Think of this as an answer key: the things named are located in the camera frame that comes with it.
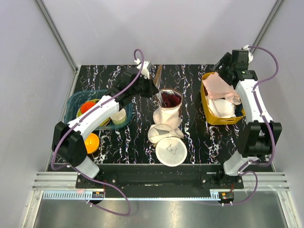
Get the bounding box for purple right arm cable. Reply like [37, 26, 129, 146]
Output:
[197, 45, 280, 206]

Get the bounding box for teal transparent plastic container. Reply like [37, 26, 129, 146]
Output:
[63, 90, 133, 131]

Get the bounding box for black garment in bin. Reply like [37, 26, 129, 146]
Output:
[235, 104, 244, 117]

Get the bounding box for white cloth in bin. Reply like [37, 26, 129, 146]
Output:
[207, 98, 236, 118]

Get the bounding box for aluminium frame post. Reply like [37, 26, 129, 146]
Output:
[35, 0, 80, 73]
[239, 0, 285, 72]

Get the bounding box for white mesh laundry bag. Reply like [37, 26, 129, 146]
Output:
[147, 124, 188, 167]

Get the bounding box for orange bowl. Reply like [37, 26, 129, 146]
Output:
[85, 133, 100, 154]

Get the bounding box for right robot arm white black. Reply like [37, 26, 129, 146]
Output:
[214, 45, 282, 188]

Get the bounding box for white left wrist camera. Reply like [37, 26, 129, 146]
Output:
[134, 59, 152, 79]

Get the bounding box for cream paper cup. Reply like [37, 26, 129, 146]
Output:
[110, 108, 126, 125]

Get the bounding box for yellow plastic bin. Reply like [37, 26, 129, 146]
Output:
[200, 72, 245, 125]

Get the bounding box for aluminium frame post right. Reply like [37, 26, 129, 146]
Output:
[239, 0, 285, 72]

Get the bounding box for aluminium front rail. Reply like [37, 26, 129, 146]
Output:
[32, 172, 289, 201]

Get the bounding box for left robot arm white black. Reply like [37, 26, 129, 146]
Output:
[52, 65, 159, 188]

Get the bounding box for dark maroon bra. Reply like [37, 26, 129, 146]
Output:
[161, 92, 181, 108]

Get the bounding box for cream laundry bag brown trim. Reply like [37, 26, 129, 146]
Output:
[152, 64, 183, 129]

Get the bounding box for orange translucent cup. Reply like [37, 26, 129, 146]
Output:
[80, 101, 95, 114]

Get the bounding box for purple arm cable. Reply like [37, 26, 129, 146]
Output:
[197, 45, 280, 206]
[50, 49, 145, 216]

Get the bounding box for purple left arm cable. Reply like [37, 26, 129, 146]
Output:
[50, 49, 145, 216]

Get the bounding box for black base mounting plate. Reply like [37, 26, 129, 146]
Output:
[75, 163, 245, 198]

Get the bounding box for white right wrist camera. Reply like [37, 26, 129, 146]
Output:
[242, 45, 254, 64]

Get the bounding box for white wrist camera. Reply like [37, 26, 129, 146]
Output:
[134, 59, 152, 79]
[242, 45, 254, 64]

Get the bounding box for pale pink bra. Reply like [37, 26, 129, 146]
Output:
[202, 73, 241, 105]

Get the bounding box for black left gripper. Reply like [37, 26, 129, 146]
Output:
[131, 75, 159, 99]

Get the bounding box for aluminium frame post left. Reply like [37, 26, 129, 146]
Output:
[35, 0, 80, 73]

